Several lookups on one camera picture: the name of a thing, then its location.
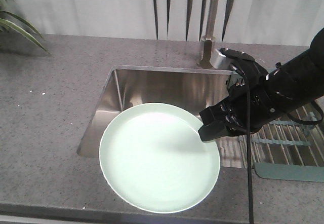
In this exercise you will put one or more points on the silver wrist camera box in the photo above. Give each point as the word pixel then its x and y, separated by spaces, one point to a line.
pixel 222 58

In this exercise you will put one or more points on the metal roll-up drying rack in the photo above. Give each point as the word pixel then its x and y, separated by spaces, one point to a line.
pixel 282 149

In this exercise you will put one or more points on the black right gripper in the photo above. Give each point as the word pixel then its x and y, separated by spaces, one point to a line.
pixel 247 107

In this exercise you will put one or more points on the pale green round plate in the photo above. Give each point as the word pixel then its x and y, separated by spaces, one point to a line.
pixel 152 157

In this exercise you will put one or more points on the stainless steel sink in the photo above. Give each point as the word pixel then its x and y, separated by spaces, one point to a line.
pixel 127 86

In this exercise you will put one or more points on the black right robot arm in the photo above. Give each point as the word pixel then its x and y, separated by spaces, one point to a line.
pixel 297 82

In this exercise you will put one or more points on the green potted plant leaves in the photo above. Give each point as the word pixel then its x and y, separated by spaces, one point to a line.
pixel 18 24

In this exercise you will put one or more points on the white pleated curtain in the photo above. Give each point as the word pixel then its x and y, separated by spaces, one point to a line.
pixel 276 22

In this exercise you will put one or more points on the steel kitchen faucet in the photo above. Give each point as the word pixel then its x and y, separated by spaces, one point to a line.
pixel 207 41

